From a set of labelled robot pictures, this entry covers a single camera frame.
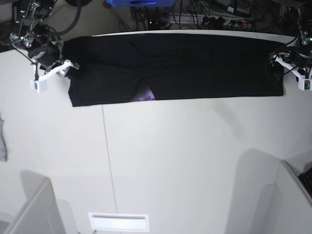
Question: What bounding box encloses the white partition panel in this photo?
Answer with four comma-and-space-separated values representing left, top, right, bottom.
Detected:
3, 178, 66, 234
259, 161, 312, 234

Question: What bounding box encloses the grey cloth at left edge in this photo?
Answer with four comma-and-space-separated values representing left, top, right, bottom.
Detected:
0, 118, 8, 161

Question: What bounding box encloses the white partition panel left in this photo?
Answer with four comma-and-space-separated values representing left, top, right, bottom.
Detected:
3, 178, 66, 234

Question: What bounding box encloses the black T-shirt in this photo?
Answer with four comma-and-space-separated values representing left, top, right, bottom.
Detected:
62, 33, 284, 107

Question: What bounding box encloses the white power strip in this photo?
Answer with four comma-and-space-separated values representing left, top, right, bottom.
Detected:
165, 14, 254, 27

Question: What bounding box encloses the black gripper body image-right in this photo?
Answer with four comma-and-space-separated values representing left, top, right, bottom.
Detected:
270, 46, 312, 69

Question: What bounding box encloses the blue box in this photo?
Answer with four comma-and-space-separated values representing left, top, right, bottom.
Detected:
108, 0, 175, 7

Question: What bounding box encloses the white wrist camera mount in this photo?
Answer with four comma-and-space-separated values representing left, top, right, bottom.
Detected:
30, 59, 80, 93
275, 57, 312, 91

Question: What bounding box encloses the black keyboard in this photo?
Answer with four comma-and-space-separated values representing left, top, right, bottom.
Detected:
299, 168, 312, 196

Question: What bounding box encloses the white partition panel right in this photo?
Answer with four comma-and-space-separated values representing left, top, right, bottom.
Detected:
259, 161, 312, 234

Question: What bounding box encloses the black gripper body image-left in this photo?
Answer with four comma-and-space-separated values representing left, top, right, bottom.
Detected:
28, 40, 62, 68

